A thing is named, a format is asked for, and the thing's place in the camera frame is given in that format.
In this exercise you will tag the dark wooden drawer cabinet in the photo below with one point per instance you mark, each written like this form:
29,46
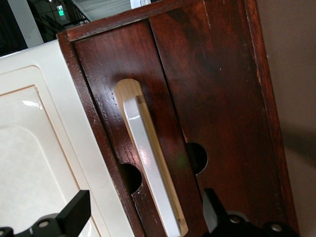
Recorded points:
266,98

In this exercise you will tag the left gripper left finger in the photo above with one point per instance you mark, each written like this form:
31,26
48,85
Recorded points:
74,217

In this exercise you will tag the green exit sign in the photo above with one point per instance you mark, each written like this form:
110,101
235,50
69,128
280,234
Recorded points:
60,11

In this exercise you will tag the white plastic box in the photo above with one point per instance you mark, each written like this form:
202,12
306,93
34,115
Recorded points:
37,148

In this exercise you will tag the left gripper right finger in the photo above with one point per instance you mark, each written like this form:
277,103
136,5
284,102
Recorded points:
217,217

